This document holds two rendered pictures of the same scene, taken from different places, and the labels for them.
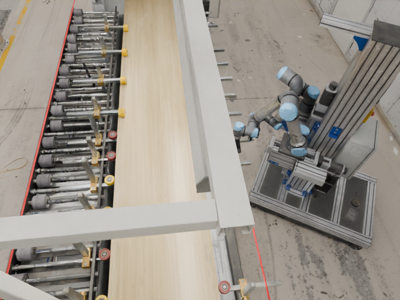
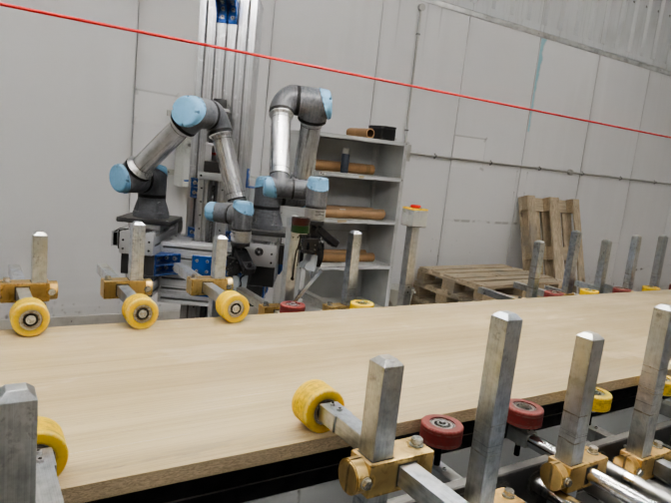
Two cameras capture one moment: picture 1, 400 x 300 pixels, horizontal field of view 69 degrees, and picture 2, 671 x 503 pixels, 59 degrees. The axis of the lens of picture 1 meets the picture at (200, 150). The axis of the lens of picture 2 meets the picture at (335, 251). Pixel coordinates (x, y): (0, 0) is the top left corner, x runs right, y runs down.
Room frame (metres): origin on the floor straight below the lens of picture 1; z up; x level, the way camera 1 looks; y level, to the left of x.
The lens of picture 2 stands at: (2.22, 1.68, 1.38)
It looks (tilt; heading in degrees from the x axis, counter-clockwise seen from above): 9 degrees down; 248
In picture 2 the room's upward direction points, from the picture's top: 6 degrees clockwise
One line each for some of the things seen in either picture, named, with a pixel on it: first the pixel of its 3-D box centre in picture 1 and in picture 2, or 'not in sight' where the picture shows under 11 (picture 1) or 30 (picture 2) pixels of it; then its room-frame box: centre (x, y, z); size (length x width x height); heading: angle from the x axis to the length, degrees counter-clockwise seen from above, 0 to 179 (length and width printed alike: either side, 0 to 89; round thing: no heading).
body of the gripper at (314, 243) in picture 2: not in sight; (311, 237); (1.52, -0.29, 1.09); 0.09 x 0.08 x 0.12; 11
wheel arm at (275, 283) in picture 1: (250, 286); (514, 301); (0.45, -0.43, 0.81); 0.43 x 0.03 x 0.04; 101
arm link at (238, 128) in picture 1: (238, 128); (317, 193); (1.51, -0.29, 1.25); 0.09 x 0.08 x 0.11; 79
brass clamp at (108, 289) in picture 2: not in sight; (126, 287); (2.14, -0.06, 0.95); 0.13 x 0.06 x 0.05; 11
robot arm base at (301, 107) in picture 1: (307, 104); (151, 205); (2.01, -0.97, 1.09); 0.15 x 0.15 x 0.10
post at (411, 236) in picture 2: not in sight; (405, 284); (1.12, -0.25, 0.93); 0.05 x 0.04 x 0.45; 11
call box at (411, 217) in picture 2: not in sight; (413, 218); (1.13, -0.25, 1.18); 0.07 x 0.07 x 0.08; 11
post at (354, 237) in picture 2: not in sight; (347, 296); (1.38, -0.20, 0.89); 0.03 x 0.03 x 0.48; 11
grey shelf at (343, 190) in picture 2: not in sight; (338, 230); (0.36, -2.83, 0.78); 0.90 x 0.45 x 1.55; 10
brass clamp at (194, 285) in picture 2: not in sight; (210, 284); (1.90, -0.11, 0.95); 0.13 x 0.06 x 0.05; 11
